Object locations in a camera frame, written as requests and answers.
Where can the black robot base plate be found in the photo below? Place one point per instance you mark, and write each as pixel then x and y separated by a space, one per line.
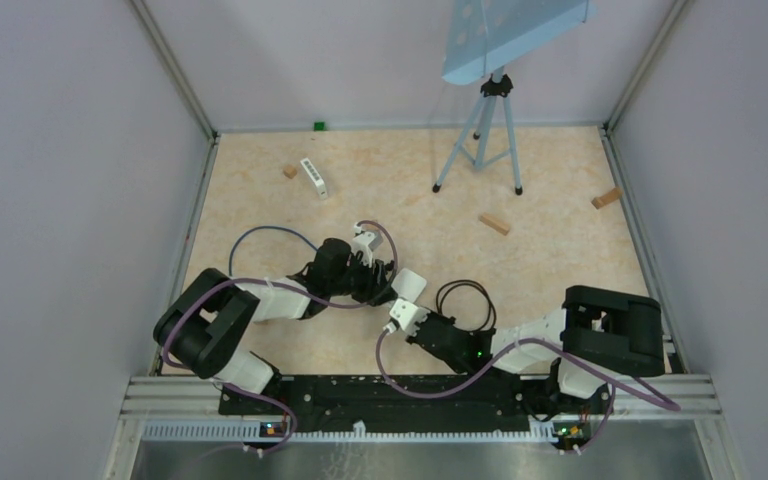
pixel 497 402

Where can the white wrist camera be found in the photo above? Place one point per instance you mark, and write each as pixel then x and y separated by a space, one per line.
pixel 405 316
pixel 367 238

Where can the flat wooden plank block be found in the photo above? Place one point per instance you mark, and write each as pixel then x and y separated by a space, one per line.
pixel 494 222

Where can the white TP-Link switch box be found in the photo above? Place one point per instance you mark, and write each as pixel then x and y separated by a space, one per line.
pixel 408 285

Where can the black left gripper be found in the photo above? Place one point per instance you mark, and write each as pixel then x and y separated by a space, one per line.
pixel 377 290

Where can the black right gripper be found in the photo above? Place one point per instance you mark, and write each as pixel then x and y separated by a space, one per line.
pixel 444 317

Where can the light blue tripod stand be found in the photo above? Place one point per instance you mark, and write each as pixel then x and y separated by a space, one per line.
pixel 484 37

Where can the curved wooden block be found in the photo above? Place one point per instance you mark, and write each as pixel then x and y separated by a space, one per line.
pixel 608 198

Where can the wooden cube near switch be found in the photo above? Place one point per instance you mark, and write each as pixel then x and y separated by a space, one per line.
pixel 289 171

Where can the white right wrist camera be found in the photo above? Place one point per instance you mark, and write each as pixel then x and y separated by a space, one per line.
pixel 405 316

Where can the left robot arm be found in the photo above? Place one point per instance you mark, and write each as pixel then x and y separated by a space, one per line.
pixel 203 329

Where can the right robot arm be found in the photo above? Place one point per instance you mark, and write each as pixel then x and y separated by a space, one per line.
pixel 595 335

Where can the long white network switch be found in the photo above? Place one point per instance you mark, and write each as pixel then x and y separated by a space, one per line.
pixel 316 178

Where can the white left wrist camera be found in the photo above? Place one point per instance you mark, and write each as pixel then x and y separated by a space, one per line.
pixel 367 238

